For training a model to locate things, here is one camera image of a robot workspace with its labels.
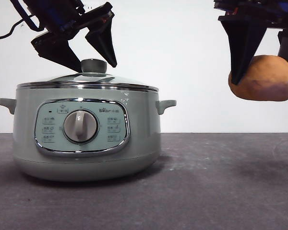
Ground glass lid with green knob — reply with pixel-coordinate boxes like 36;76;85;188
16;58;159;93

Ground brown potato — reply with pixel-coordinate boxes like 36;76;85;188
228;55;288;103

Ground pale green electric cooking pot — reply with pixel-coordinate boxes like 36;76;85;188
0;87;177;182

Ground black cable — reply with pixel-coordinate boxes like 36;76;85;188
0;0;40;40

